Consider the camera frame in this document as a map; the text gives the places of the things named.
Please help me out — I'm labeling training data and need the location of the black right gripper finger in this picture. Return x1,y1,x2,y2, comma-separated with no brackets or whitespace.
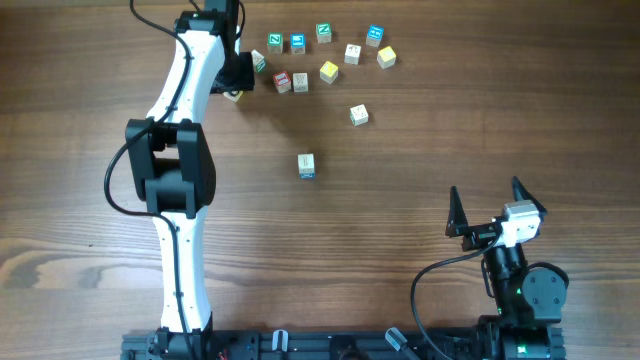
445,186,469,237
511,176,547,216

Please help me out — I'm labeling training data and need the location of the yellow top elephant block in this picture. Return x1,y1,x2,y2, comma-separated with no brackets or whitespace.
319,61,339,84

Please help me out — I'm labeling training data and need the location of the white green edged block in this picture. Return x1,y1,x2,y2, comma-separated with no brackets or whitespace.
298,154,315,174

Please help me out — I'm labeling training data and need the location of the lone block with zero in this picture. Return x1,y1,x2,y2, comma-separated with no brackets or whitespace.
350,104,369,126

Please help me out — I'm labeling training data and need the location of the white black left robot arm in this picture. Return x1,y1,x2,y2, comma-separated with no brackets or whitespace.
121,1,255,359

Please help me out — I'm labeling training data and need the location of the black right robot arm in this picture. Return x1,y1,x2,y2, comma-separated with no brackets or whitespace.
445,177,569,360

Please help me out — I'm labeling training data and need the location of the white green W block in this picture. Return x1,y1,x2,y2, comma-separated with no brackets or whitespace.
251,50,266,73

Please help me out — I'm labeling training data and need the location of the red I top block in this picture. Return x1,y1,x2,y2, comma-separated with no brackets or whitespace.
273,71,292,94

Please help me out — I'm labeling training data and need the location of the green N block left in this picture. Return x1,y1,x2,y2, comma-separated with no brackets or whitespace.
267,32,284,54

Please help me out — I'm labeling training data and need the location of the green n block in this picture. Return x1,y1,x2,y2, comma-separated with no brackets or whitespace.
267,32,284,54
316,22,332,44

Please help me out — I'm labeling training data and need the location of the plain block yellow side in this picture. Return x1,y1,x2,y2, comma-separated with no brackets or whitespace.
292,73,309,93

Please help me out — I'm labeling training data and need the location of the blue top block left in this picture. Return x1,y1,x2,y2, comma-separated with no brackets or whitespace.
290,33,306,55

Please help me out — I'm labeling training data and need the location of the blue block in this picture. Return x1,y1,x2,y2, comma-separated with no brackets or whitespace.
290,33,306,55
366,25,384,48

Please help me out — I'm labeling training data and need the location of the green N block right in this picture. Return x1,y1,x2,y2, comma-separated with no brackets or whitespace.
316,22,332,44

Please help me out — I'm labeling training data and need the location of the plain block number two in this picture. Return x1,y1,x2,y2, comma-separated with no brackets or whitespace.
344,44,361,65

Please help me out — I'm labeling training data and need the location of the blue top block right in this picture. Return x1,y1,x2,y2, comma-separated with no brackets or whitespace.
366,25,384,48

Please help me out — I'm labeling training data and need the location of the yellow top block right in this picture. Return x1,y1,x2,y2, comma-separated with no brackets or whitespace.
377,46,397,69

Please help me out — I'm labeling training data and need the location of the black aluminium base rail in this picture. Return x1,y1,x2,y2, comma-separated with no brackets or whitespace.
120,327,567,360

